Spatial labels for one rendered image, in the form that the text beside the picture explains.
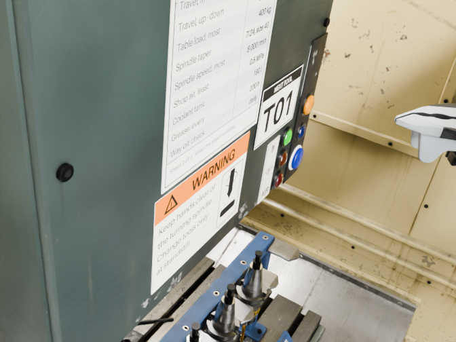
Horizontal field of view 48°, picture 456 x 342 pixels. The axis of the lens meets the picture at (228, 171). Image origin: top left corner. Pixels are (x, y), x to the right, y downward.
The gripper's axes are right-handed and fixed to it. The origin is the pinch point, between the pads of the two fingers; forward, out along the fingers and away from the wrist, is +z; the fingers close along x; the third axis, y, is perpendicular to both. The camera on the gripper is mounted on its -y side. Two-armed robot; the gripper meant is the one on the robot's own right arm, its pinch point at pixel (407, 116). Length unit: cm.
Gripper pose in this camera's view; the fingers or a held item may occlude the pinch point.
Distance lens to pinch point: 69.5
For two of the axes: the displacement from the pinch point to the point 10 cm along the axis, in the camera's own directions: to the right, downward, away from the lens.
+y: -1.1, 8.2, 5.5
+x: 0.2, -5.6, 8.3
